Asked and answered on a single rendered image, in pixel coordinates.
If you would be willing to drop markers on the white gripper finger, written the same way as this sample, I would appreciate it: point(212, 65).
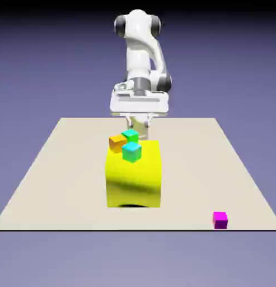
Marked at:
point(129, 121)
point(147, 122)

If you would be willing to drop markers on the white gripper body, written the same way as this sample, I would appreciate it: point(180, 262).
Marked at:
point(139, 105)

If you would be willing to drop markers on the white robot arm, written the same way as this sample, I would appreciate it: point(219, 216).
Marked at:
point(138, 40)

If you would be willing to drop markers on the small green cube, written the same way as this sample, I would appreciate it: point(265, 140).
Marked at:
point(131, 135)

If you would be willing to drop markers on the small orange cube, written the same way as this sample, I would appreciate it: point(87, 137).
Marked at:
point(116, 143)

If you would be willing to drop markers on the small cyan cube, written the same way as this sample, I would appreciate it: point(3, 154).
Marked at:
point(131, 152)

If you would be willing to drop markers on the small magenta cube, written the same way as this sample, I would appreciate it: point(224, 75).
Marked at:
point(220, 220)

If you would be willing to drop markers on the large yellow box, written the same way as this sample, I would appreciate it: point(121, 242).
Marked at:
point(133, 179)

